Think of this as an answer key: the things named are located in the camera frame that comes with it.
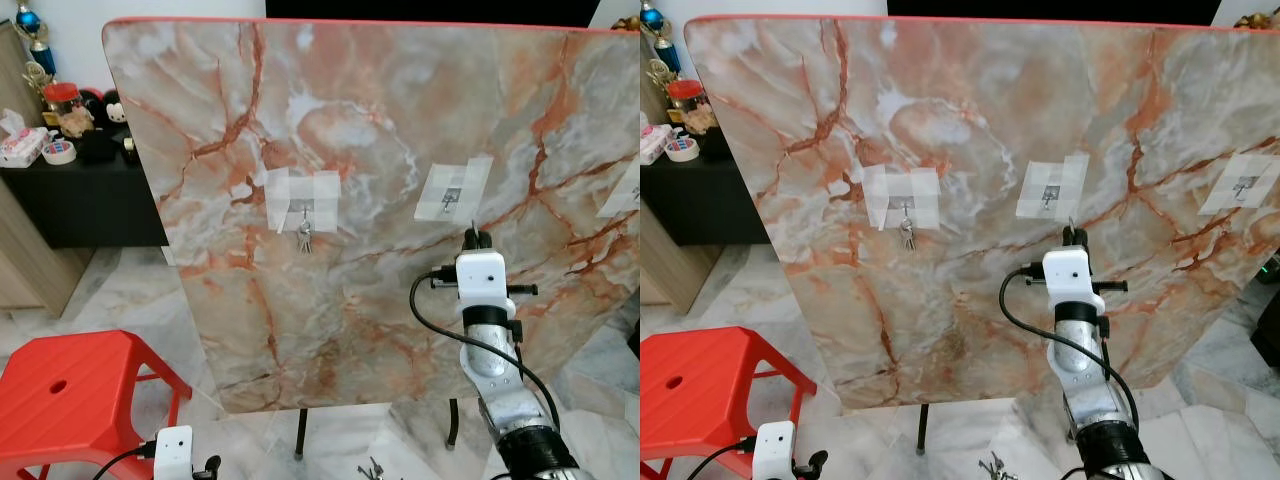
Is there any white taped metal hook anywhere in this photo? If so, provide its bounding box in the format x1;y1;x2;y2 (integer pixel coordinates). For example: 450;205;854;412
1197;151;1280;217
597;163;641;220
414;156;494;224
1015;152;1092;222
862;164;942;230
264;167;342;234

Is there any red plastic stool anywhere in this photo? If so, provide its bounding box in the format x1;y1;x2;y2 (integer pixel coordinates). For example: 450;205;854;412
640;325;819;480
0;329;194;480

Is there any marble pattern folding table top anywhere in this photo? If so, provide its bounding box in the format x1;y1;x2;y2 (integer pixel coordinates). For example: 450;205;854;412
683;14;1280;413
102;16;641;414

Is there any light wooden cabinet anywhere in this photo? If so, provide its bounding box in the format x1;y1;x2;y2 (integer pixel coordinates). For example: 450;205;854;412
0;20;97;320
640;222;723;317

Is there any black device with green light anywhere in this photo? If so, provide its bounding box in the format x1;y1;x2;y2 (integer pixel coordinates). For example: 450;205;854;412
1249;254;1280;373

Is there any black low console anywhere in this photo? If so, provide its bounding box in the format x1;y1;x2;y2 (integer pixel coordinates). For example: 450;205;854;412
0;148;170;250
640;148;772;248

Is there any black television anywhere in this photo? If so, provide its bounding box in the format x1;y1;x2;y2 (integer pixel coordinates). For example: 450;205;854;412
265;0;602;29
887;0;1224;29

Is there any small gold trophy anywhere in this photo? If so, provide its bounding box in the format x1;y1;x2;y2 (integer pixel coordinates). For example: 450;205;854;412
647;58;680;97
25;62;57;107

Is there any red lidded glass jar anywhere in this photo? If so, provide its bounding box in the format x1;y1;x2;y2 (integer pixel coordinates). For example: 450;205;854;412
667;78;708;130
42;82;84;132

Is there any blue ball trophy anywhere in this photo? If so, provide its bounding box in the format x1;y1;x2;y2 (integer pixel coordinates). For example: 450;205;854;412
640;0;682;77
14;0;54;77

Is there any black mouse head toy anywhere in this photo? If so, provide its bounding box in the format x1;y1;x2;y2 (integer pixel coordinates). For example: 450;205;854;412
80;89;127;133

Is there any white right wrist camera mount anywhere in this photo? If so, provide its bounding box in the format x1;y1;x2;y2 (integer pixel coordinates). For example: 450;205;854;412
1042;247;1107;320
455;252;517;322

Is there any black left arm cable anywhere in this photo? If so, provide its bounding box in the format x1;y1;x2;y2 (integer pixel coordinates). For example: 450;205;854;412
685;437;758;480
92;440;159;480

